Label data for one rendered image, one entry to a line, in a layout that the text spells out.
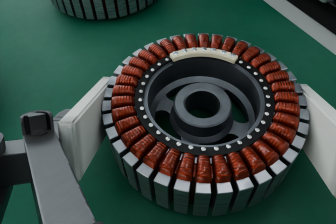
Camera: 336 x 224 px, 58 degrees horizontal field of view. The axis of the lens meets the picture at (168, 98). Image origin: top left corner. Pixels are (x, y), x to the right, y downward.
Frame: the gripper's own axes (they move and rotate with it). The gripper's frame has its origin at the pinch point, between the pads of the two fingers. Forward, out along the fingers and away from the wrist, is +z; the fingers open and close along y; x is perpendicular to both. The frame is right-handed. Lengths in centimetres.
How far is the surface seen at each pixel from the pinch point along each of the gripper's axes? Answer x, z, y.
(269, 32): 3.4, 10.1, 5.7
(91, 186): -3.7, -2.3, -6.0
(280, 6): 5.3, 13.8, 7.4
